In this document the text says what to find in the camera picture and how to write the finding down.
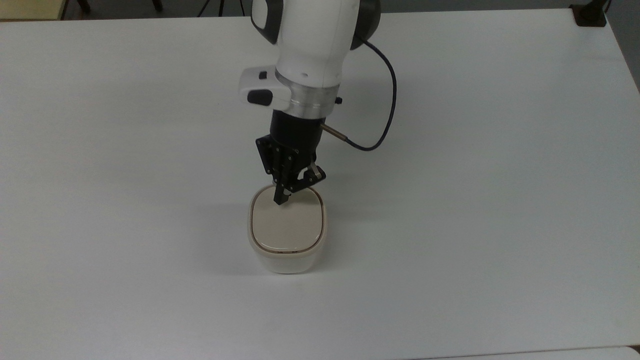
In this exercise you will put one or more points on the black table corner clamp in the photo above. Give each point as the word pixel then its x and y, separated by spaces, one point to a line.
pixel 590 12

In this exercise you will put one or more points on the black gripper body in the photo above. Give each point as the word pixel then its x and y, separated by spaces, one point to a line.
pixel 297 132

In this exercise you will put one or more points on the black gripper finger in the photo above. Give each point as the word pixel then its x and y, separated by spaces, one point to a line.
pixel 307 179
pixel 277 165

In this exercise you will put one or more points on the dark chair leg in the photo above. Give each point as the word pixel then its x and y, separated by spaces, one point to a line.
pixel 157 4
pixel 84 5

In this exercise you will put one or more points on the cream plastic desktop trash bin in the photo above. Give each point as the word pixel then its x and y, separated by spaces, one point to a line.
pixel 287 260

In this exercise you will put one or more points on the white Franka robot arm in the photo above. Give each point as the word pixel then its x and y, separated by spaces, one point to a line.
pixel 312 45

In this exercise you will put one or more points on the black tripod legs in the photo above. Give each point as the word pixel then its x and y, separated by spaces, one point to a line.
pixel 220 7

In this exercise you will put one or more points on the beige push lid of bin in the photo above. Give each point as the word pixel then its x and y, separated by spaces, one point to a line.
pixel 287 225

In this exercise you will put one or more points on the light wooden table top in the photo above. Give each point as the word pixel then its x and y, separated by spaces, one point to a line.
pixel 32 9

